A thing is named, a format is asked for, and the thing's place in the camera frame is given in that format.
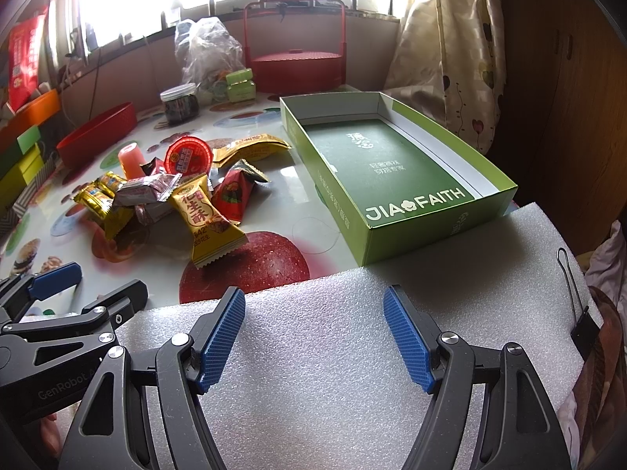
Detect gold candy bar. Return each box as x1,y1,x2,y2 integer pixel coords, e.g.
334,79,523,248
73,172,127,221

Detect yellow peanut candy packet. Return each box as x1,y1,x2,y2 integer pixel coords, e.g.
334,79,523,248
168,175,249,268

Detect pink jelly cup red lid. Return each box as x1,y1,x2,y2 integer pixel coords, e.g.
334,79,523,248
164,135,212,176

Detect crumpled cloth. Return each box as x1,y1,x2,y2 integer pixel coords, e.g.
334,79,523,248
558,221,626,469

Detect black binder clip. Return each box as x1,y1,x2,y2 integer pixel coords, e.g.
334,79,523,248
556,247,600,361

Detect green yellow stacked boxes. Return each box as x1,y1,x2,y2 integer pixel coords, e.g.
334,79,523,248
0,125,43,215

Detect white red candy packet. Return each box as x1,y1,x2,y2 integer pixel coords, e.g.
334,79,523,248
114,173,182,207

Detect white foam sheet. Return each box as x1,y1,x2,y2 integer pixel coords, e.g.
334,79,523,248
114,201,605,470

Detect orange box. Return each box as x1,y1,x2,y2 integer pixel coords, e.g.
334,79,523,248
0,89,61,153

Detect red oval tray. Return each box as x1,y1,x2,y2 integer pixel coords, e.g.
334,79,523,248
56,102,137,170

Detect red triangular snack packet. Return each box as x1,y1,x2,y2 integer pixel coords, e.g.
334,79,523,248
212,159,270,225

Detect dark jar white lid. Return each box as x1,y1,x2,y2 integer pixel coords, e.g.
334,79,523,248
159,83,200,125

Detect long yellow snack packet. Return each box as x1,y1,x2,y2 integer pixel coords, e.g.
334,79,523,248
212,134,291,166

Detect red snack bag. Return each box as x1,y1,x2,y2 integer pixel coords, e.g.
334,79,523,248
9,6,48,112

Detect green glass jar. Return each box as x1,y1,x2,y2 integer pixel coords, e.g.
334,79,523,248
225,68,256,103

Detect green cardboard box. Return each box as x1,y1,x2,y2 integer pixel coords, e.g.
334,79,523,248
281,91,518,265

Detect clear plastic bag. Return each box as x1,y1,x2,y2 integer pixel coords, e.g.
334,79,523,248
174,17,245,105

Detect dark wooden cabinet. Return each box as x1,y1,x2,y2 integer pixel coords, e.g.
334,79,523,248
491,0,626,253

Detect beige patterned curtain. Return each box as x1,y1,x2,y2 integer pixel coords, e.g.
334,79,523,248
384,0,506,154

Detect red basket with handle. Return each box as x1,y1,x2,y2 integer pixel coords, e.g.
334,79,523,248
243,0,348,97

